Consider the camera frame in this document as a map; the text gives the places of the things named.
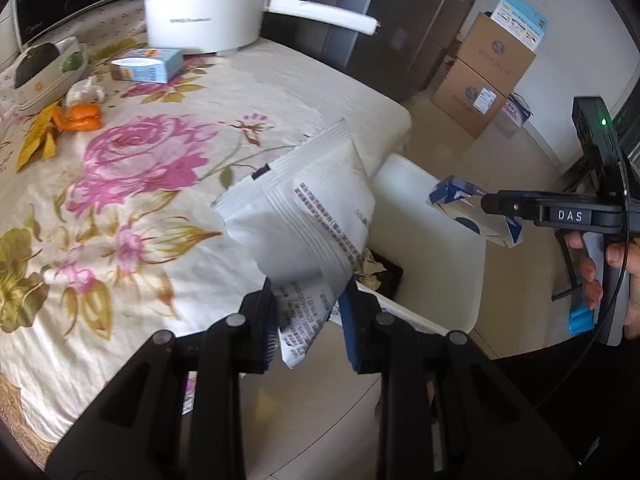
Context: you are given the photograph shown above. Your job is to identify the white plastic basin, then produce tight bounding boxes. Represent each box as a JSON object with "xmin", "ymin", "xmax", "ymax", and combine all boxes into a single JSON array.
[{"xmin": 362, "ymin": 154, "xmax": 488, "ymax": 336}]

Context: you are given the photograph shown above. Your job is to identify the white printed bag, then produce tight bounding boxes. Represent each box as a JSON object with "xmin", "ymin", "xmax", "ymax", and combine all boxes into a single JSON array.
[{"xmin": 497, "ymin": 97, "xmax": 532, "ymax": 128}]

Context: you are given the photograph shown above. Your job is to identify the white printed packet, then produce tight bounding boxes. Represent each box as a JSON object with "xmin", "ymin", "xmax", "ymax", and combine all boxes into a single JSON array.
[{"xmin": 212, "ymin": 119, "xmax": 377, "ymax": 371}]

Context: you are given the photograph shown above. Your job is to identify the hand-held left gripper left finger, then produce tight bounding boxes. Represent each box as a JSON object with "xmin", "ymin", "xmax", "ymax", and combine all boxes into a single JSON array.
[{"xmin": 45, "ymin": 290, "xmax": 278, "ymax": 480}]

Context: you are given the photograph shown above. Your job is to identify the plain cardboard box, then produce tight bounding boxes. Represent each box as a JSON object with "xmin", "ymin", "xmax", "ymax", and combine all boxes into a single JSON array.
[{"xmin": 456, "ymin": 12, "xmax": 537, "ymax": 98}]

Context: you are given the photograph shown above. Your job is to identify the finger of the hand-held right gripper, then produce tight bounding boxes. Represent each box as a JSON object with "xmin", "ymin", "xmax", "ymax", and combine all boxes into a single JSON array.
[{"xmin": 481, "ymin": 189, "xmax": 543, "ymax": 228}]

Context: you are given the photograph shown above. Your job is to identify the white bowl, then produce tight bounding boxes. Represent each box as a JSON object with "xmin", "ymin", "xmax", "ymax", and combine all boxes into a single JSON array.
[{"xmin": 11, "ymin": 36, "xmax": 90, "ymax": 115}]

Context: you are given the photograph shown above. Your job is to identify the blue and white carton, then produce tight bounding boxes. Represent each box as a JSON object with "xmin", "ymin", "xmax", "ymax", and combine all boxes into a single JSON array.
[{"xmin": 426, "ymin": 176, "xmax": 525, "ymax": 248}]

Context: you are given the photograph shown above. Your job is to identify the dark avocado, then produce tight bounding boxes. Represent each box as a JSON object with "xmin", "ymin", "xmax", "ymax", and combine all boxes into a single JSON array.
[{"xmin": 14, "ymin": 42, "xmax": 61, "ymax": 88}]

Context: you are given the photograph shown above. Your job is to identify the blue printed box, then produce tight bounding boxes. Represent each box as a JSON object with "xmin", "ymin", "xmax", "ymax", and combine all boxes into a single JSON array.
[{"xmin": 490, "ymin": 0, "xmax": 548, "ymax": 51}]

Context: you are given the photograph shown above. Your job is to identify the black plastic tray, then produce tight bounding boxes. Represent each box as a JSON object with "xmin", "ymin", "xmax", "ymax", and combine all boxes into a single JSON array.
[{"xmin": 352, "ymin": 249, "xmax": 405, "ymax": 301}]

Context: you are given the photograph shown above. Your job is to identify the light blue small box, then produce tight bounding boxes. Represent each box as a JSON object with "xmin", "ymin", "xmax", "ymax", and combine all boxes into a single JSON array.
[{"xmin": 109, "ymin": 48, "xmax": 184, "ymax": 84}]

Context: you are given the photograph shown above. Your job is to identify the white electric pot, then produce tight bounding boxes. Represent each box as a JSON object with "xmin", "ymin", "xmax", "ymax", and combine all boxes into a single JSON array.
[{"xmin": 142, "ymin": 0, "xmax": 382, "ymax": 56}]

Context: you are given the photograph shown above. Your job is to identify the cardboard box with white label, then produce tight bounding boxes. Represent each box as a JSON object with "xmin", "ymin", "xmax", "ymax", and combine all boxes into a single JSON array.
[{"xmin": 432, "ymin": 57, "xmax": 521, "ymax": 139}]

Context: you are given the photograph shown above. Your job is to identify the person's right hand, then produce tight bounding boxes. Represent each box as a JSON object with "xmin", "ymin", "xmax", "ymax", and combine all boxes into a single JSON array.
[{"xmin": 565, "ymin": 232, "xmax": 640, "ymax": 341}]

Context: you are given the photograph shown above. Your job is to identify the yellow wrapper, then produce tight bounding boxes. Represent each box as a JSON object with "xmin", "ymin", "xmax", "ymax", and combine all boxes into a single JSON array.
[{"xmin": 16, "ymin": 101, "xmax": 63, "ymax": 173}]

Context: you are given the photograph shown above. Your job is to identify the cream plastic bag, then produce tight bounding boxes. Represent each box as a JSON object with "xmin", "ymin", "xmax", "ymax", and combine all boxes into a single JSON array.
[{"xmin": 352, "ymin": 247, "xmax": 387, "ymax": 291}]

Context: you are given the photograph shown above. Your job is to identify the floral tablecloth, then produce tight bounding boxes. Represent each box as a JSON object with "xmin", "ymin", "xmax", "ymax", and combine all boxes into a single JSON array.
[{"xmin": 0, "ymin": 0, "xmax": 413, "ymax": 461}]

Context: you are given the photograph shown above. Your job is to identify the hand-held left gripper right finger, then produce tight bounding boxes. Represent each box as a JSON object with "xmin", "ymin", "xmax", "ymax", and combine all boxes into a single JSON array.
[{"xmin": 340, "ymin": 280, "xmax": 576, "ymax": 480}]

